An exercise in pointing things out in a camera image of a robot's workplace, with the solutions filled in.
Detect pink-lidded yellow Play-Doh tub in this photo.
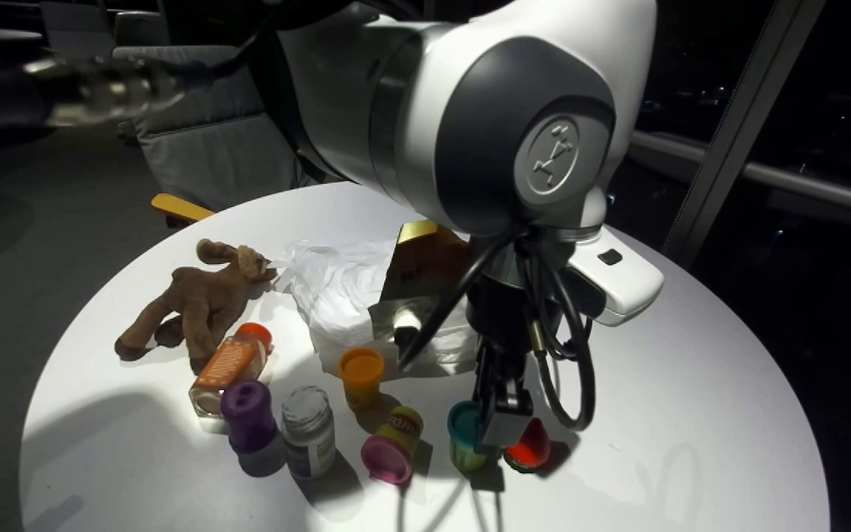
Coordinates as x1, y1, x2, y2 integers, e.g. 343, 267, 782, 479
358, 404, 427, 487

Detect yellow flat stick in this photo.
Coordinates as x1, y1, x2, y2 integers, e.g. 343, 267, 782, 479
149, 190, 220, 224

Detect clear jar with white lid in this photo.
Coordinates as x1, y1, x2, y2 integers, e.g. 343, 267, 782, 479
278, 380, 341, 482

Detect teal-lidded tub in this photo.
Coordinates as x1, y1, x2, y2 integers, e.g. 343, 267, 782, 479
446, 398, 498, 476

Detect red-capped spice bottle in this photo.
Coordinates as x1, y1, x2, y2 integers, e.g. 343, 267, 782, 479
186, 321, 278, 417

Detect black looped cable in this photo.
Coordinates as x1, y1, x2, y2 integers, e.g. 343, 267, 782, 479
399, 231, 603, 434

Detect grey upholstered seat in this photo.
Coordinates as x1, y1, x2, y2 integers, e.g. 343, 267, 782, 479
136, 57, 301, 203

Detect purple-lidded container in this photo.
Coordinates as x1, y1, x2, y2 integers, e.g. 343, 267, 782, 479
220, 377, 291, 479

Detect orange-yellow-lidded tub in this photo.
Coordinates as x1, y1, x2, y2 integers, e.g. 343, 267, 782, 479
337, 345, 390, 414

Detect grey metal railing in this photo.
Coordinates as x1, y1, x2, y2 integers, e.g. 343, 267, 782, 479
629, 131, 851, 224

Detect brown plush toy animal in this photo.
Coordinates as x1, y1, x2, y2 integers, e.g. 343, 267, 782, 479
112, 236, 278, 374

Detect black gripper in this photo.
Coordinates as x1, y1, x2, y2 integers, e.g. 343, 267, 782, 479
465, 262, 547, 451

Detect dark red-lidded tub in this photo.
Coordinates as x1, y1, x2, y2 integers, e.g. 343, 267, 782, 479
504, 417, 556, 472

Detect white plastic bag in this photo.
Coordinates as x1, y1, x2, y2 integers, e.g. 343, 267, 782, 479
276, 240, 480, 380

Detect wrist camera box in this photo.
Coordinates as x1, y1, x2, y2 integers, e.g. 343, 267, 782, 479
371, 293, 476, 377

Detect slanted grey metal pole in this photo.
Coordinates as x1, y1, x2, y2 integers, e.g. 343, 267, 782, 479
659, 0, 827, 267

